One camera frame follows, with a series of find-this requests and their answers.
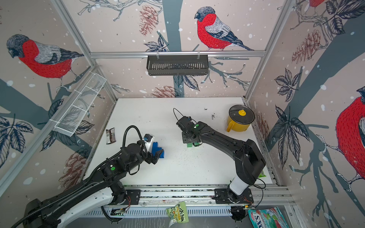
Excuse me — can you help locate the blue long lego brick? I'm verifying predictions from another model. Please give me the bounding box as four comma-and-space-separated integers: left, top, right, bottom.
151, 142, 164, 158

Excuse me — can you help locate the green long lego brick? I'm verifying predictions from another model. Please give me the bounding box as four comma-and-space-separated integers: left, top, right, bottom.
187, 142, 201, 148

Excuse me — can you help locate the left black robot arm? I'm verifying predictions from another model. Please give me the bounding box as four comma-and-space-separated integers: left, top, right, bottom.
13, 143, 164, 228

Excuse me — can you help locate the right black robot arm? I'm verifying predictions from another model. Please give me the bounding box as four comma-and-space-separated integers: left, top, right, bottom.
176, 116, 266, 196

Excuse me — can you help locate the brown snack wrapper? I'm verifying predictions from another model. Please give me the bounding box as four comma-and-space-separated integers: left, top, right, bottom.
106, 128, 116, 144

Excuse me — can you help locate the yellow pot with lid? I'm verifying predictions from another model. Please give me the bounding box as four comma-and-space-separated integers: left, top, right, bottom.
226, 104, 255, 132

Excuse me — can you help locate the green snack packet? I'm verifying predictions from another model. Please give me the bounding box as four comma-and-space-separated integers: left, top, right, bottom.
166, 201, 189, 228

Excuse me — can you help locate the green candy wrapper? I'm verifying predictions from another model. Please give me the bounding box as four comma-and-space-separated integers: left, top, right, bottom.
259, 171, 266, 178

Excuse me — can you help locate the colourful tissue packet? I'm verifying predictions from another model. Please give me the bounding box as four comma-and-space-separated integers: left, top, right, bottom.
248, 207, 289, 228

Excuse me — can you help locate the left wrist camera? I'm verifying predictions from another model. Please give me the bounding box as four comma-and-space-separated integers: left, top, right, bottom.
143, 134, 155, 153

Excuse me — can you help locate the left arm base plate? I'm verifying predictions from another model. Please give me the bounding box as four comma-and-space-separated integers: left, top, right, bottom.
125, 189, 141, 205

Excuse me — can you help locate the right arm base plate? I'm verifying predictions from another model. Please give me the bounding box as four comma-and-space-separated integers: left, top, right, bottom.
212, 187, 254, 204

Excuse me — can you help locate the white wire mesh shelf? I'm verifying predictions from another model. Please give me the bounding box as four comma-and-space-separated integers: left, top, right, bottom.
53, 73, 106, 137

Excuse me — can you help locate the black hanging wire basket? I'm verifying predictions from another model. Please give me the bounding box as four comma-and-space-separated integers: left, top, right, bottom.
146, 55, 209, 76

